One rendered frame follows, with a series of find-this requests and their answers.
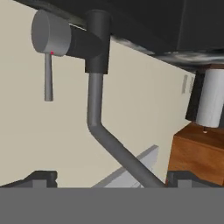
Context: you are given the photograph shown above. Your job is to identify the dark grey sink faucet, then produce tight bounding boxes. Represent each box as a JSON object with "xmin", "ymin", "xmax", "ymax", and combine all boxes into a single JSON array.
[{"xmin": 68, "ymin": 9, "xmax": 168, "ymax": 189}]

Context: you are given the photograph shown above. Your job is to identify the black sink basin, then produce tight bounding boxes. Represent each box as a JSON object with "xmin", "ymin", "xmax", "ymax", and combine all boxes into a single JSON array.
[{"xmin": 13, "ymin": 0, "xmax": 224, "ymax": 56}]

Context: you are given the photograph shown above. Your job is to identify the black paper towel holder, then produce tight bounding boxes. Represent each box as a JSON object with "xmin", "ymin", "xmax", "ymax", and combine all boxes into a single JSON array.
[{"xmin": 185, "ymin": 70, "xmax": 206, "ymax": 123}]

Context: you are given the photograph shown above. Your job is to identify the brown wooden cabinet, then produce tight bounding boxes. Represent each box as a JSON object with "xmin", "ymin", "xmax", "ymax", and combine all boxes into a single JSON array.
[{"xmin": 168, "ymin": 122, "xmax": 224, "ymax": 187}]

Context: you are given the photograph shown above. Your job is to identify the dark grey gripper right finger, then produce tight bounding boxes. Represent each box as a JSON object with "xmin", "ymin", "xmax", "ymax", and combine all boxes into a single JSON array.
[{"xmin": 165, "ymin": 170, "xmax": 224, "ymax": 189}]

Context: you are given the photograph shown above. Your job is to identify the white paper towel roll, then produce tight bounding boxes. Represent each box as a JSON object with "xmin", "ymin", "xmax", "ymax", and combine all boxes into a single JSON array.
[{"xmin": 195, "ymin": 68, "xmax": 224, "ymax": 129}]

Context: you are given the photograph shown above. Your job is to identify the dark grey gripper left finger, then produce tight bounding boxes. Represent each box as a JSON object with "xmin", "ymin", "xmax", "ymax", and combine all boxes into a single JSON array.
[{"xmin": 0, "ymin": 170, "xmax": 59, "ymax": 189}]

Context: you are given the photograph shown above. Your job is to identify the light grey flat slab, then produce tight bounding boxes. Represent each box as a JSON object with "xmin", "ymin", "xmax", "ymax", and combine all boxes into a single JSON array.
[{"xmin": 91, "ymin": 144, "xmax": 160, "ymax": 189}]

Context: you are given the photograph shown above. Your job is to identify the grey faucet lever handle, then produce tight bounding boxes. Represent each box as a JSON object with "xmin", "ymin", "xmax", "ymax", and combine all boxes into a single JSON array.
[{"xmin": 31, "ymin": 9, "xmax": 73, "ymax": 102}]

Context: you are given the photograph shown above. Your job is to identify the grey wall outlet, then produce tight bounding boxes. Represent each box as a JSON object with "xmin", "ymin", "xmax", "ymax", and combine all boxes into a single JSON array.
[{"xmin": 181, "ymin": 73, "xmax": 195, "ymax": 95}]

